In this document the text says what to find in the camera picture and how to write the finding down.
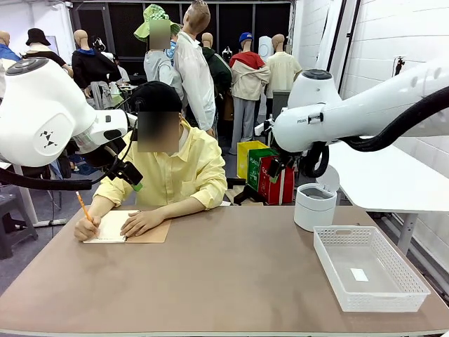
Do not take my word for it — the black cap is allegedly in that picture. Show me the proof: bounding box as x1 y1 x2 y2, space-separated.
128 80 183 115

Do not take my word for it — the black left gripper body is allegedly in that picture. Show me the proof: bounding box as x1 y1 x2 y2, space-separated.
85 137 127 168

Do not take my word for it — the yellow recycling bin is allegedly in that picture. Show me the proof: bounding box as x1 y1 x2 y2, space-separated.
236 140 269 180

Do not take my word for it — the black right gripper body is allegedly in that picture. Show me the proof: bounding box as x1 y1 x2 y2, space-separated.
269 156 295 175

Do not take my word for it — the brown cardboard piece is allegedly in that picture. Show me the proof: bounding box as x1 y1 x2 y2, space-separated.
224 185 246 204

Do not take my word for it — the tall mannequin in white shirt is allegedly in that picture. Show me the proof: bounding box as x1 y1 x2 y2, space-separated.
173 0 217 138

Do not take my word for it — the person in yellow shirt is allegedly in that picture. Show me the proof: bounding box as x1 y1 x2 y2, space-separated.
93 111 228 211

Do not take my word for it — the white round lidded trash bin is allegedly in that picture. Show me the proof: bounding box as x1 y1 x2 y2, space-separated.
293 166 340 232

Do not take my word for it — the black stand base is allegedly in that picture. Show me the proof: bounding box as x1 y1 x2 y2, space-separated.
224 177 264 206

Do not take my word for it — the person's left forearm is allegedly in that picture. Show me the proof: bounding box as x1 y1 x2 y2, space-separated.
156 197 208 223

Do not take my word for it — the green checked sun hat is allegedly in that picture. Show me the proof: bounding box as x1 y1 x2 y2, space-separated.
133 4 182 43

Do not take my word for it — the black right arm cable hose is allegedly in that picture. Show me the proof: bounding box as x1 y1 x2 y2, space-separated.
303 86 449 178

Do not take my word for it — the mannequin in dark green jacket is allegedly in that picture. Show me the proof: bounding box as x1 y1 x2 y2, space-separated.
201 32 233 122

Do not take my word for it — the black bucket hat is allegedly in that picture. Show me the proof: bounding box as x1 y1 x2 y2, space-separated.
25 27 52 47

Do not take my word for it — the white perforated plastic basket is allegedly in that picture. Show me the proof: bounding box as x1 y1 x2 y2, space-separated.
313 225 431 313

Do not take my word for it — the figure in grey jacket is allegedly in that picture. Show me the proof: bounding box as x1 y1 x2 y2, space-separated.
143 41 185 103

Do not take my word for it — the yellow pencil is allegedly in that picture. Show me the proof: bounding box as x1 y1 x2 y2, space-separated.
75 191 100 238

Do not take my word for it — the mannequin in dark top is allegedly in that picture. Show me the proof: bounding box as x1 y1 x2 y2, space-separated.
21 41 74 77

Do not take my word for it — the mannequin in red beige jacket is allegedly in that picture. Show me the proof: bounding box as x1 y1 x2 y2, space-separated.
228 38 272 156

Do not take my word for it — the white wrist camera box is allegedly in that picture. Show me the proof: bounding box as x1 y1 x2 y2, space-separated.
254 118 278 141

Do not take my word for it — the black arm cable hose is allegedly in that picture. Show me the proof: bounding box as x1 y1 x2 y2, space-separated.
303 86 449 178
0 119 138 191

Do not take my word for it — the white rectangular label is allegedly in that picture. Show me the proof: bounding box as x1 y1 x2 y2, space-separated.
350 267 370 283

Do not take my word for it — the person's right hand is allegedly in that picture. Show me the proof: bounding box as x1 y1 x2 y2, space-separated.
74 214 102 242

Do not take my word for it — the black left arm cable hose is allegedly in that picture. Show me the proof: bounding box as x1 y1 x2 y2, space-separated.
0 119 138 191

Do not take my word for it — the mannequin in blue top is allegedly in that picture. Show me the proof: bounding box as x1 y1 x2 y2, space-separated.
0 30 21 71

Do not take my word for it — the mannequin in black hoodie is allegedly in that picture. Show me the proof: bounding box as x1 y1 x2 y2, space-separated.
72 29 122 110

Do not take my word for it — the spiral notebook with kraft cover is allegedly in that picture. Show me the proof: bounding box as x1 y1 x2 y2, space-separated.
83 209 173 244

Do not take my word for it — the person's right forearm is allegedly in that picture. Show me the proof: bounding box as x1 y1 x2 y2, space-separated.
86 194 119 220

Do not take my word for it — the black stool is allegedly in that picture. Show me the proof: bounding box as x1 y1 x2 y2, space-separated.
0 191 39 260

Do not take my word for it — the green recycling bag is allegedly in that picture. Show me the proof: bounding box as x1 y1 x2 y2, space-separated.
246 147 281 192

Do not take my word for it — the person's left hand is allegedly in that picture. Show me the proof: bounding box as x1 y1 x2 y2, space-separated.
120 209 166 238

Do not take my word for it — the white table leg frame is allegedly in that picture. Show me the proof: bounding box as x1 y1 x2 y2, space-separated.
12 164 67 227

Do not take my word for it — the large white desk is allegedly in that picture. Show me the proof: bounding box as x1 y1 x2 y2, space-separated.
328 140 449 256

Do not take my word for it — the grey cabinet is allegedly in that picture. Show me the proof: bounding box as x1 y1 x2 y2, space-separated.
272 90 293 119

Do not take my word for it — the white oval torso form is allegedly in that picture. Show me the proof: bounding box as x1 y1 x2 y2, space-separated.
258 36 274 63

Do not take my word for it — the mannequin in cream shirt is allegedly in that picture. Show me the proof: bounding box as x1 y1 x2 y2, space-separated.
265 34 303 100

